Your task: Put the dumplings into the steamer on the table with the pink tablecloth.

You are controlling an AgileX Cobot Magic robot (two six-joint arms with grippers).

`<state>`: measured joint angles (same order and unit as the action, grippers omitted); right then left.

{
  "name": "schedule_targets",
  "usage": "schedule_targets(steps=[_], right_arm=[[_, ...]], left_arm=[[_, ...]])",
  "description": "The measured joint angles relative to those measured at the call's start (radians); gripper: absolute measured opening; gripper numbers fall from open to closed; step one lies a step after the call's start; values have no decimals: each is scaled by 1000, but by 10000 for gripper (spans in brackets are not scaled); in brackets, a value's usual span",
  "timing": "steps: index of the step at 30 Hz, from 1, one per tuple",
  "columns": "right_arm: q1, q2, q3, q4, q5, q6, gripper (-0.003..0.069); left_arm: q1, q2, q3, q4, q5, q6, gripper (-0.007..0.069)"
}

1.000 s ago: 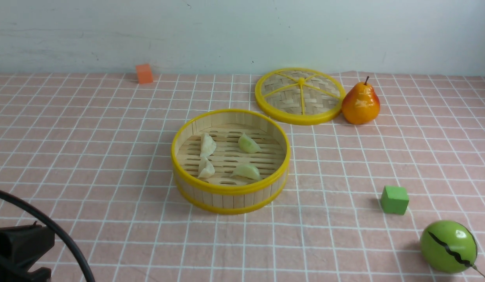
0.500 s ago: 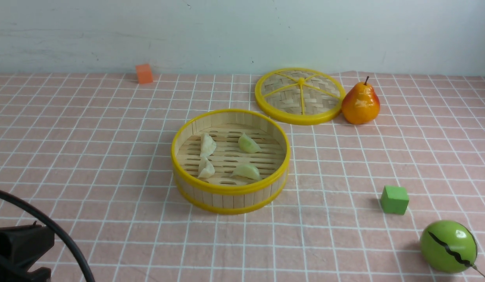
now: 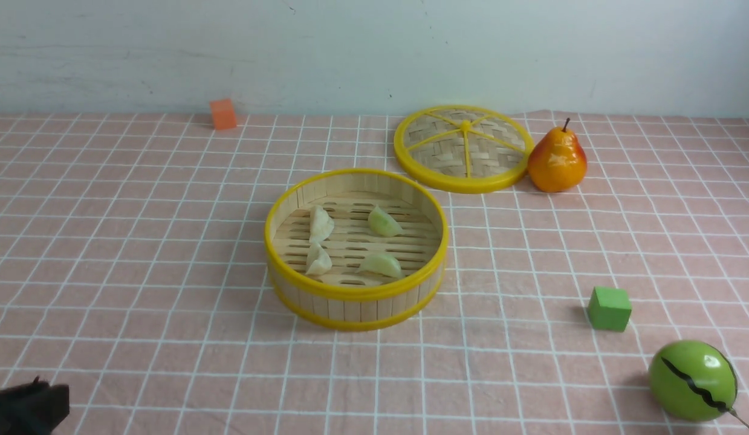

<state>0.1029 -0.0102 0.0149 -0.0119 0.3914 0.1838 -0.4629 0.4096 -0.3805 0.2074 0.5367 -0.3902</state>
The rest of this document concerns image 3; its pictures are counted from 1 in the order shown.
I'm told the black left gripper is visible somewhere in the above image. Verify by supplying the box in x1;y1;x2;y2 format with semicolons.
0;377;70;434

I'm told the white dumpling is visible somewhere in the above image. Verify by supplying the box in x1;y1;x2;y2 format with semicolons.
305;242;333;276
309;205;335;244

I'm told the green dumpling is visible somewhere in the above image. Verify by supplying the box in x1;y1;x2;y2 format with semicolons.
367;205;404;237
357;253;404;279

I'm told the bamboo steamer tray yellow rim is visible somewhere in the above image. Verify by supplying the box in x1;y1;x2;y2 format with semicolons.
264;168;450;330

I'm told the bamboo steamer lid yellow rim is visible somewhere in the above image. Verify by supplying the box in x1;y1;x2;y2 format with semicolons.
393;105;534;195

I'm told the pink checkered tablecloth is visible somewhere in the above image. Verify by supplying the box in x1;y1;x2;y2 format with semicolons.
0;114;749;434

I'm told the orange cube block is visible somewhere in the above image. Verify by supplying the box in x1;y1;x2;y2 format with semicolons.
209;98;238;131

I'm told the orange yellow toy pear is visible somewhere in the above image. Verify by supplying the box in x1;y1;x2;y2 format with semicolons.
527;118;589;193

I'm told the green cube block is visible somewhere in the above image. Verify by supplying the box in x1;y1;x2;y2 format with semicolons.
588;286;633;332

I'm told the green toy watermelon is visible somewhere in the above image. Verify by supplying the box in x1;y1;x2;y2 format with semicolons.
648;340;749;430

